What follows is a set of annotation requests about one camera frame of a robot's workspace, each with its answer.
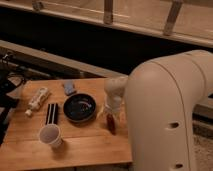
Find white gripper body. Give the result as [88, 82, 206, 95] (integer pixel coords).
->
[97, 96, 123, 120]

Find red chili pepper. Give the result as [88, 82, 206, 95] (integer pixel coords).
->
[107, 114, 116, 135]

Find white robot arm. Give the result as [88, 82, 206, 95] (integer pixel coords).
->
[104, 50, 213, 171]

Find dark ceramic bowl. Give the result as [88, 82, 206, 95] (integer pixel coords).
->
[63, 93, 96, 123]

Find white ceramic cup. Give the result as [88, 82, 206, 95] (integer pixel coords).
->
[38, 124, 62, 148]

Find blue sponge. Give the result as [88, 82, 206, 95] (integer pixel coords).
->
[63, 81, 76, 96]

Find black and white striped box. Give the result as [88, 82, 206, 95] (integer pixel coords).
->
[45, 103, 58, 124]

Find white squeeze bottle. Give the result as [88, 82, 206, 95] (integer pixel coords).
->
[25, 87, 50, 116]

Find black equipment with cables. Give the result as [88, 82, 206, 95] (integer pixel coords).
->
[0, 52, 26, 145]

